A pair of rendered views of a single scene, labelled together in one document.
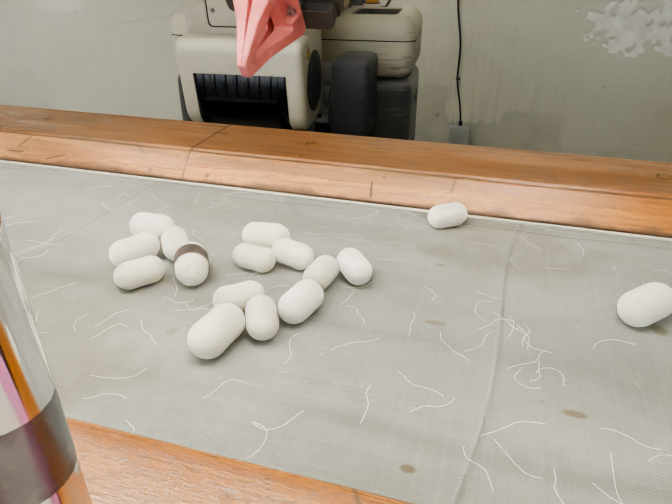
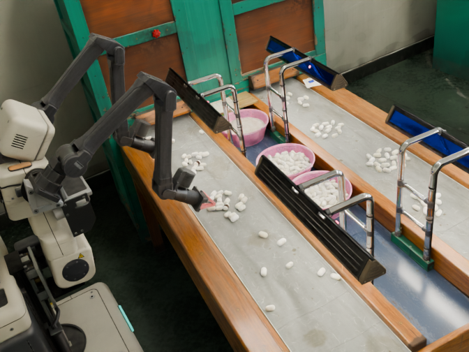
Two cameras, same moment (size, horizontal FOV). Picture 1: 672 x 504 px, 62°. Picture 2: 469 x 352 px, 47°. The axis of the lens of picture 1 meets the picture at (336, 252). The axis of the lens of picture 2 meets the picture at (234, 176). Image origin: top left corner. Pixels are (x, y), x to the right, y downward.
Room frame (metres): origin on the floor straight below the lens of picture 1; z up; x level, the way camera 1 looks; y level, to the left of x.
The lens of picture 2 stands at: (1.45, 1.92, 2.11)
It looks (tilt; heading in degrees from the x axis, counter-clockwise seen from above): 34 degrees down; 234
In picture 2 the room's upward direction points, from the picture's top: 10 degrees counter-clockwise
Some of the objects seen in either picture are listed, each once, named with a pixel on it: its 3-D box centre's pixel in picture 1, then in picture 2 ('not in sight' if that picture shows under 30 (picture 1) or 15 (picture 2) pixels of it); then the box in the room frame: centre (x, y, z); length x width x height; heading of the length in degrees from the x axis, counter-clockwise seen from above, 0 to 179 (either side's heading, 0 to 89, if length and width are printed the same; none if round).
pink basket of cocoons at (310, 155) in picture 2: not in sight; (286, 167); (0.07, 0.43, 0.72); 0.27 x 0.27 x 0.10
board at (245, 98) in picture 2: not in sight; (225, 105); (-0.12, -0.20, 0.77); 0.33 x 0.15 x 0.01; 164
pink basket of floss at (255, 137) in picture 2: not in sight; (243, 129); (-0.05, 0.01, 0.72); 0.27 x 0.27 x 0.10
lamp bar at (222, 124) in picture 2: not in sight; (194, 96); (0.26, 0.09, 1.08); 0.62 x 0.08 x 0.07; 74
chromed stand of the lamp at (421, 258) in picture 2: not in sight; (433, 198); (0.08, 1.17, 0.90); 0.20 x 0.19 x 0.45; 74
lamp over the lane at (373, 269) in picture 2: not in sight; (310, 208); (0.54, 1.02, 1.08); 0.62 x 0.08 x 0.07; 74
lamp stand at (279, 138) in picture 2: not in sight; (291, 98); (-0.20, 0.24, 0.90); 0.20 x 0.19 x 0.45; 74
